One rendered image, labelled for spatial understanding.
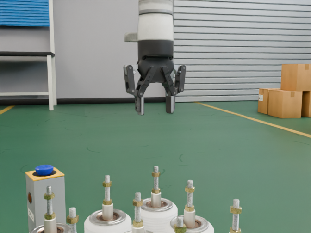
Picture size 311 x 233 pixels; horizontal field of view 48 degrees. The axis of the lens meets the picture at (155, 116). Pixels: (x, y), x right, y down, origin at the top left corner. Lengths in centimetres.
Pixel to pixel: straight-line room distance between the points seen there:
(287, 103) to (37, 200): 352
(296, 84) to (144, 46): 349
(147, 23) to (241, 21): 533
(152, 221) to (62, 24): 489
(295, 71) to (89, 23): 305
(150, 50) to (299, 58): 585
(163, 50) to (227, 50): 516
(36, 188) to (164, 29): 44
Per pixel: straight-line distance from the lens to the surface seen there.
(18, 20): 544
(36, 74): 550
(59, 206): 85
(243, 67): 597
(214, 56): 576
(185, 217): 70
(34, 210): 84
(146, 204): 80
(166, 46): 71
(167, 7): 72
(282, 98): 405
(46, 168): 83
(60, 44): 548
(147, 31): 71
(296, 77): 412
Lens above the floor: 56
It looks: 8 degrees down
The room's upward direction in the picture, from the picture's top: straight up
